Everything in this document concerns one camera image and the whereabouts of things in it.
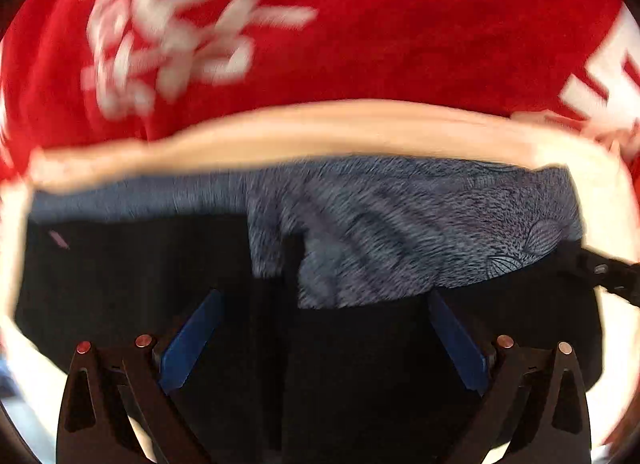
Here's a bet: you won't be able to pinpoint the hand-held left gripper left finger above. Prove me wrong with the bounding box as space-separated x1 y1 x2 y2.
56 288 226 464

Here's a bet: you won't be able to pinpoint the peach blanket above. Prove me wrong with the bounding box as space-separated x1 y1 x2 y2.
0 99 640 450

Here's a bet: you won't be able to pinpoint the black pants with blue pattern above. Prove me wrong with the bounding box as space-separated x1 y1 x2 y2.
14 154 606 464

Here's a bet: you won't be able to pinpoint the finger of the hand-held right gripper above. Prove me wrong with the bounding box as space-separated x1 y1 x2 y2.
555 240 640 307

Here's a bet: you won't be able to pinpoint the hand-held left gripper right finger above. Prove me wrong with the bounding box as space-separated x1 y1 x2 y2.
427 289 593 464

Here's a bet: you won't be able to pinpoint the red printed blanket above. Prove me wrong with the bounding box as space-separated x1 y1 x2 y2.
0 0 640 185

